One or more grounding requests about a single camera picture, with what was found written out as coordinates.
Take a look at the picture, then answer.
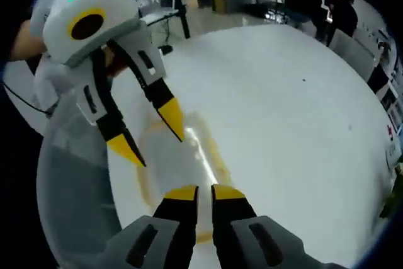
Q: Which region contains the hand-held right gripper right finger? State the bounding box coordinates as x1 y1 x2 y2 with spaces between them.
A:
210 183 338 269

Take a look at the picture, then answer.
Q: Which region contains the grey chair back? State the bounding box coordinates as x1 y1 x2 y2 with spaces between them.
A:
328 28 384 83

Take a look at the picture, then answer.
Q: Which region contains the clear plastic box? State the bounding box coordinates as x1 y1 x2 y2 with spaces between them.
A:
135 110 237 246

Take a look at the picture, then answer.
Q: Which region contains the person's white shirt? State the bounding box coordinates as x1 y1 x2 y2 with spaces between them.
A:
3 57 47 133

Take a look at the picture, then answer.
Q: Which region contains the person's left hand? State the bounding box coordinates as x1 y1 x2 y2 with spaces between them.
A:
99 44 127 78

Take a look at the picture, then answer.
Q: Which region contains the thin black cable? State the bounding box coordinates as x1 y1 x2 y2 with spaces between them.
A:
2 81 54 116

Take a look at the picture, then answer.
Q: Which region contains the green potted plant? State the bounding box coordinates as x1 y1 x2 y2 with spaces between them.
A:
378 162 403 220

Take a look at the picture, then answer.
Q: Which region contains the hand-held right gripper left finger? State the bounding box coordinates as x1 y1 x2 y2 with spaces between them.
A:
105 184 200 269

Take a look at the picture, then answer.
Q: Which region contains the grey mesh chair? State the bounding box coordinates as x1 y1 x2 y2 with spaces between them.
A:
35 92 124 253

